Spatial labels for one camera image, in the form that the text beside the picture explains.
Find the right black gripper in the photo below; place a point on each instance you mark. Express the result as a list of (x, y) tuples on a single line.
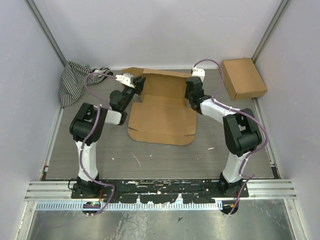
[(187, 95)]

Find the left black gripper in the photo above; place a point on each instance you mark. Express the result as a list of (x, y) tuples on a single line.
[(139, 84)]

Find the brown cardboard box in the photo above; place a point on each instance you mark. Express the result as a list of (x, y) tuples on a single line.
[(163, 115), (242, 80)]

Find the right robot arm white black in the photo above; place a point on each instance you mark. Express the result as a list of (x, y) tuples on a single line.
[(241, 132)]

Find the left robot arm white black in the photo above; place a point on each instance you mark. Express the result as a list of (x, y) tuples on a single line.
[(87, 126)]

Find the folded brown cardboard box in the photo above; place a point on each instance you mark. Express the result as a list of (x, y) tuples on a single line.
[(242, 80)]

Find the striped black white cloth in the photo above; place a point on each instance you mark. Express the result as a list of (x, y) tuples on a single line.
[(74, 79)]

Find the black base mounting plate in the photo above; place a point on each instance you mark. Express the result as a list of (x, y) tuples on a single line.
[(158, 191)]

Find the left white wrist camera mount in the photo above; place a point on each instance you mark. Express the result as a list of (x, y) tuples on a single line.
[(125, 79)]

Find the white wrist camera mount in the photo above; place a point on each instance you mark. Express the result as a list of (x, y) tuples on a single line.
[(198, 72), (125, 79)]

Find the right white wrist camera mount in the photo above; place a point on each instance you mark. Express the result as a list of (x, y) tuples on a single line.
[(198, 72)]

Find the white slotted cable duct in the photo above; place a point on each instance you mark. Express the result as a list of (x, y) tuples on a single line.
[(80, 205)]

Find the aluminium rail front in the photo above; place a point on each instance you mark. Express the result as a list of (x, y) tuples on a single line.
[(257, 189)]

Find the right aluminium frame post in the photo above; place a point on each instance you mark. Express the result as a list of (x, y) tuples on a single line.
[(280, 11)]

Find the aluminium frame post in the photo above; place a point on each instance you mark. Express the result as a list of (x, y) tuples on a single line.
[(46, 30), (280, 11)]

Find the left aluminium frame post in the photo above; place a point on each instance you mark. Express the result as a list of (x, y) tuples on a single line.
[(46, 30)]

